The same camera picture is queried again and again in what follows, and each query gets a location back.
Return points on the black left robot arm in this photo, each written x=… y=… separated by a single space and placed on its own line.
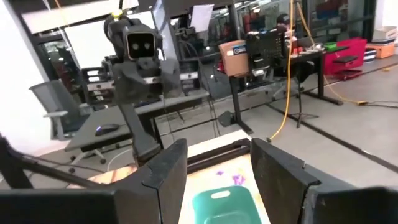
x=143 y=140

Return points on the black desk leg stand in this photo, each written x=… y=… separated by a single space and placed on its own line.
x=235 y=99

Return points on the black tripod stand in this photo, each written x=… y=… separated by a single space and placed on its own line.
x=300 y=102

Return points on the orange storage box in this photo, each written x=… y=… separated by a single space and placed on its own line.
x=382 y=51

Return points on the large white lit screen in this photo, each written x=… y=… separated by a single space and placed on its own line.
x=87 y=43

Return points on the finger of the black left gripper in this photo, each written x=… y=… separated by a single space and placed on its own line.
x=127 y=84
x=171 y=77

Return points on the purple plastic decoration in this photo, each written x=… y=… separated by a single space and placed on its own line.
x=238 y=180
x=219 y=173

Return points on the black work table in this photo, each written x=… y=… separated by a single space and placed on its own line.
x=320 y=77

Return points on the teal plastic bin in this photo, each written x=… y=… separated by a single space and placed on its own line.
x=236 y=205

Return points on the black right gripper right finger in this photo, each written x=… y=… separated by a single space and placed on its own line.
x=286 y=186

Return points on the red tool cabinet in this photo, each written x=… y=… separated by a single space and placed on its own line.
x=354 y=46

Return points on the brown cardboard box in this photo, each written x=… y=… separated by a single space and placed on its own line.
x=233 y=60

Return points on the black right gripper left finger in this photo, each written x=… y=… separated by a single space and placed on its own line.
x=140 y=202

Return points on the yellow tape tag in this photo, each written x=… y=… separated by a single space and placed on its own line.
x=117 y=15

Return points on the hanging white paper sheet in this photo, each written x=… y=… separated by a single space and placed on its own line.
x=202 y=17

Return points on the person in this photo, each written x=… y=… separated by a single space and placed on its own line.
x=283 y=19

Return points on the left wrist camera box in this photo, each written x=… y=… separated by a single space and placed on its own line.
x=140 y=43

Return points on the small green box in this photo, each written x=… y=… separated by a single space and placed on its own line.
x=330 y=46

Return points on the angled side monitor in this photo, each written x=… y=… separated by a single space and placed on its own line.
x=161 y=18

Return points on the grey office chair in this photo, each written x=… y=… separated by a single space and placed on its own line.
x=53 y=99

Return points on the grey desk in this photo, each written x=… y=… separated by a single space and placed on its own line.
x=102 y=116

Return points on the black computer mouse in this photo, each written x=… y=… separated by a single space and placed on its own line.
x=107 y=129

